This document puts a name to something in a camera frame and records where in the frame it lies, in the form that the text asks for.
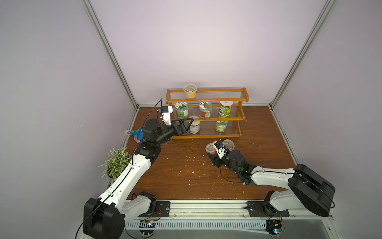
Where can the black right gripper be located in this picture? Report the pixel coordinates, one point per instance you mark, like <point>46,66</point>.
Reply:
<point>216,160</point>

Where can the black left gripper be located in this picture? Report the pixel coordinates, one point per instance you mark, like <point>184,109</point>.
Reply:
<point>179,128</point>

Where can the green mimosa seed jar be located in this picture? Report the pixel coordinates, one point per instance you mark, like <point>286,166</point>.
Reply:
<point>182,110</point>

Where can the clear grey seed cup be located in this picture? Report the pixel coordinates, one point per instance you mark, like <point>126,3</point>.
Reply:
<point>229,144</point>

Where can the red seed cup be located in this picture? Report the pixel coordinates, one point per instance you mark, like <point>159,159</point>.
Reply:
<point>210,149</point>

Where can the strawberry lid seed jar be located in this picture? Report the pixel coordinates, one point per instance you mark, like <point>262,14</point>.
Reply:
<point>205,110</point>

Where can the yellow seed cup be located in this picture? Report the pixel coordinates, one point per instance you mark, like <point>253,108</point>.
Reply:
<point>190,90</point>

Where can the green yellow label jar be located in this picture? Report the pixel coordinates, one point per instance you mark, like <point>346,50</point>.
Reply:
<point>225,108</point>

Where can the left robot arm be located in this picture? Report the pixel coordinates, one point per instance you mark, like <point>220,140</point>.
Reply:
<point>105,217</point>

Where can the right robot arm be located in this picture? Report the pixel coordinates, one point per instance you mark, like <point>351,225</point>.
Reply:
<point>302,187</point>

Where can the white-lid jar bottom left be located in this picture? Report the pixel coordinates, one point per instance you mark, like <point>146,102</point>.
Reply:
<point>195,127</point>

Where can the teal-lid jar bottom right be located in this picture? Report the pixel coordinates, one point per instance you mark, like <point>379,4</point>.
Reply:
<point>221,125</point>

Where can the orange wooden three-tier shelf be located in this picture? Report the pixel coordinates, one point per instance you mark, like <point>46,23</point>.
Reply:
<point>207,128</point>

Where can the blue plastic dustpan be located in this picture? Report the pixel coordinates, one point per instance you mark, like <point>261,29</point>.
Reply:
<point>138,133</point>

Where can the small green potted plant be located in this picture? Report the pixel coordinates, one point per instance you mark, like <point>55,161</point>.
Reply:
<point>117,162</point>

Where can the right circuit board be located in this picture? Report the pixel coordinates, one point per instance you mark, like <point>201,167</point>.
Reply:
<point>274,227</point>

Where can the circuit board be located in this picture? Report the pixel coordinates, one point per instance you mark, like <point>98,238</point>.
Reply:
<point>147,228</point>
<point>274,227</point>

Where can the left circuit board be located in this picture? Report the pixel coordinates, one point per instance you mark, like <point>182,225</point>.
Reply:
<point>147,228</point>

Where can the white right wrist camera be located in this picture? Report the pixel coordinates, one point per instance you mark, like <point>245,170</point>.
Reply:
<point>221,149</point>

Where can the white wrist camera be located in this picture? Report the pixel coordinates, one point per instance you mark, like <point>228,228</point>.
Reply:
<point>221,149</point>
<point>165,117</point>

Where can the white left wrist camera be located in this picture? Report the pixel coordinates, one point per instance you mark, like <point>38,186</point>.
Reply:
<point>165,117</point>

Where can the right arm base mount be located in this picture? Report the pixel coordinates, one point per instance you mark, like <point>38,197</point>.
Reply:
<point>262,207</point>

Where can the aluminium front rail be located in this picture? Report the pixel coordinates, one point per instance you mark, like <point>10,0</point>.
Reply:
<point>229,215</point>

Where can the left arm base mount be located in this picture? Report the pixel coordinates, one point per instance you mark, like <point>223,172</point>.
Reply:
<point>156,208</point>

